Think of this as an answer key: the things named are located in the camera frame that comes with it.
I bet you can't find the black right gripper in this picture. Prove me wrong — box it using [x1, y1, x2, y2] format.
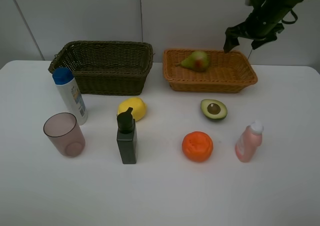
[223, 0, 285, 53]

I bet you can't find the green pear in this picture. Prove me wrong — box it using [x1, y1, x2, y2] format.
[175, 50, 209, 72]

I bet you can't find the halved avocado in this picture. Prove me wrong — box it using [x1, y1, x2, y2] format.
[200, 99, 228, 121]

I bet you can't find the pink bottle white cap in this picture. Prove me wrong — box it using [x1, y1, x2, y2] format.
[234, 120, 264, 163]

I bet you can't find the orange tangerine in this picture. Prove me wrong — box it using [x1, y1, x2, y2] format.
[181, 131, 214, 163]

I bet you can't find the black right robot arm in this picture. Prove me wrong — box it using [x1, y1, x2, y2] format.
[223, 0, 304, 53]

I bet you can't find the orange wicker basket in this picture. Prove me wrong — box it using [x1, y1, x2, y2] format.
[162, 48, 258, 93]

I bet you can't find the yellow lemon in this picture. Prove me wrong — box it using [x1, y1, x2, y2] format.
[117, 97, 147, 122]

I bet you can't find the dark brown wicker basket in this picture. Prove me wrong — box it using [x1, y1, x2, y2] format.
[48, 40, 154, 96]

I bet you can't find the black pump bottle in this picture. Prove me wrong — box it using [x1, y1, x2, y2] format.
[116, 107, 137, 165]

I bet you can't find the white bottle blue cap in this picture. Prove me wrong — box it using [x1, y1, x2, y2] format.
[52, 67, 88, 126]

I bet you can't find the translucent pink plastic cup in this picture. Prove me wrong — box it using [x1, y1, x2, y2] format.
[43, 112, 86, 158]

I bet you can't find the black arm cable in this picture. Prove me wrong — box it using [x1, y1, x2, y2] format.
[282, 8, 299, 25]

